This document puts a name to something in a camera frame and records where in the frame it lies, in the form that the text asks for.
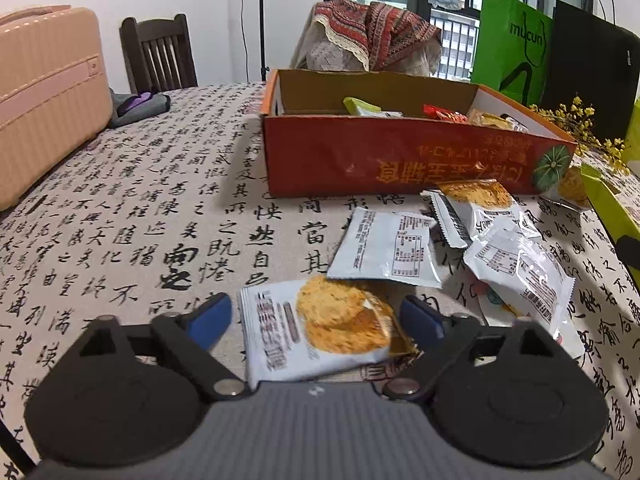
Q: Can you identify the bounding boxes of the white gold oat crisp packet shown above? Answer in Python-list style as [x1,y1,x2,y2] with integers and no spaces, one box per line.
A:
[240,274,416,390]

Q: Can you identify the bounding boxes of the large red chips bag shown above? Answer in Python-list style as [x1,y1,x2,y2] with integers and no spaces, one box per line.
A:
[423,104,469,124]

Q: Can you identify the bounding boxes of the green white snack bar packet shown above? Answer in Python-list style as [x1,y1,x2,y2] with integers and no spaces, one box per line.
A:
[343,96,404,118]

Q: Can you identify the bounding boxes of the white grey snack packet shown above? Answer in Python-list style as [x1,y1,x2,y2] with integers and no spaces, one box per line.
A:
[463,217,575,335]

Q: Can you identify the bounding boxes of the calligraphy print tablecloth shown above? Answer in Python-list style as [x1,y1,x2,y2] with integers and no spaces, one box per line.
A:
[1,84,639,479]

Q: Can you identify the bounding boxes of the orange cardboard pumpkin box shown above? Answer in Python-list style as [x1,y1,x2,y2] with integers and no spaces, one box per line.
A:
[260,70,576,197]

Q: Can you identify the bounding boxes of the yellow-green snack carton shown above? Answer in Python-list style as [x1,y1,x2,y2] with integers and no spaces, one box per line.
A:
[580,100,639,288]

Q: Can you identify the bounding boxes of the grey purple folded cloth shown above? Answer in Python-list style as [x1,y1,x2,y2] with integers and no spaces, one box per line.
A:
[107,91,171,129]

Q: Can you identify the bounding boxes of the yellow dried flower branch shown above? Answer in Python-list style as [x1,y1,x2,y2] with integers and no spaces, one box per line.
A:
[529,96,631,176]

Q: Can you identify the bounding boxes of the studio lamp on stand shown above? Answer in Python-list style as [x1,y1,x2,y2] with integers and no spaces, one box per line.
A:
[258,0,269,81]

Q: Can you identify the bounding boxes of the dark wooden chair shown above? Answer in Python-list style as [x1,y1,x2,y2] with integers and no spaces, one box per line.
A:
[119,13,198,94]

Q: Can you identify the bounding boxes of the green paper shopping bag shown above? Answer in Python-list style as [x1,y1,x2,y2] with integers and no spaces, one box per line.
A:
[471,0,553,107]

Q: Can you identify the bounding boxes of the pink small suitcase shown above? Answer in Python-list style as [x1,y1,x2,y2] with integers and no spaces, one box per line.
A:
[1,4,113,210]

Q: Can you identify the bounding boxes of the grey quilted chair cover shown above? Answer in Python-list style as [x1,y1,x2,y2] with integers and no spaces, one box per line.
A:
[290,4,444,79]

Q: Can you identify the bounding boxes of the red patterned blanket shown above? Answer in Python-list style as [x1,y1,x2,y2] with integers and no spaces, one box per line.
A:
[312,0,444,73]

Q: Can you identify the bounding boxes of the black paper shopping bag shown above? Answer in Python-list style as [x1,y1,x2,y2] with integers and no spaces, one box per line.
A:
[541,0,639,141]

